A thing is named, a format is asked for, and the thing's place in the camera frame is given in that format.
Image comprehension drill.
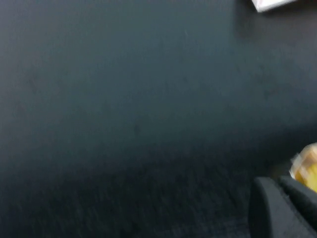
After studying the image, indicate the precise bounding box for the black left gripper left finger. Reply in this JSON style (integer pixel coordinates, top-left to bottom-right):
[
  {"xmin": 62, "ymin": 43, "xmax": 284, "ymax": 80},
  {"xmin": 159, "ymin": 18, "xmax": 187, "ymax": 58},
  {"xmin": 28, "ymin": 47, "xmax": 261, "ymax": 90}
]
[{"xmin": 248, "ymin": 176, "xmax": 317, "ymax": 238}]

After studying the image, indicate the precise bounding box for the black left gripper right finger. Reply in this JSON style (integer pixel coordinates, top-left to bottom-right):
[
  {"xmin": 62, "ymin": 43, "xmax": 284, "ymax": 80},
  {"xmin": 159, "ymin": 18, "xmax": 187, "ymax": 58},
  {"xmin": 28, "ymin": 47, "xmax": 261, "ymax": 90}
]
[{"xmin": 278, "ymin": 175, "xmax": 317, "ymax": 230}]

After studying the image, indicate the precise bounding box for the cream fabric pencil case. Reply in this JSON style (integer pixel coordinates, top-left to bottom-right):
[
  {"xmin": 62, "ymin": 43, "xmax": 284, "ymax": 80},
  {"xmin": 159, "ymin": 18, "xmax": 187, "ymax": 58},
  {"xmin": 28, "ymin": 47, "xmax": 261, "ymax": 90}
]
[{"xmin": 251, "ymin": 0, "xmax": 299, "ymax": 13}]

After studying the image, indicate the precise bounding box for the yellow taped block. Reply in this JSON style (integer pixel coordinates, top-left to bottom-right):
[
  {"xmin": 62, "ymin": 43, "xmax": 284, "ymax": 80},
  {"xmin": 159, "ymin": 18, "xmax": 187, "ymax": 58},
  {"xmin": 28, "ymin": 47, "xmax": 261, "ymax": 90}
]
[{"xmin": 289, "ymin": 143, "xmax": 317, "ymax": 193}]

